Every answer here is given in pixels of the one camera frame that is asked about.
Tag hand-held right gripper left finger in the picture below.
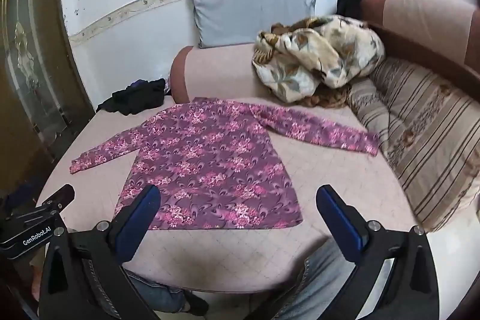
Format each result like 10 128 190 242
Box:
39 185 162 320

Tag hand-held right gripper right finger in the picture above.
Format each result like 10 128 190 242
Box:
316 184 440 320

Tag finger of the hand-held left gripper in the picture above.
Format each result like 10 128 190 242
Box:
37 184 76 216

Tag purple floral shirt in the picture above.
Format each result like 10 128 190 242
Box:
70 98 380 231

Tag pink sofa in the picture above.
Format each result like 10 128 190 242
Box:
37 0 480 296

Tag operator legs in jeans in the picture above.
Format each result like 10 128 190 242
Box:
275 238 361 320

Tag person's left leg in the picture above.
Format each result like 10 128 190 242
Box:
124 268 189 320

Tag black shoe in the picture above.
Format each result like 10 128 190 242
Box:
183 290 209 318

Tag striped beige cushion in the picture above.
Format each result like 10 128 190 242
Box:
347 55 480 233

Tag black cloth pile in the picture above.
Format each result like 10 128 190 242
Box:
96 78 166 116

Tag wooden door with glass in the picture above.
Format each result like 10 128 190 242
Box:
0 0 95 201

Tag cream floral blanket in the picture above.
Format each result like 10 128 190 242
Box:
251 14 386 109

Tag grey pillow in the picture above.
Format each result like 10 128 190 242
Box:
187 0 319 49

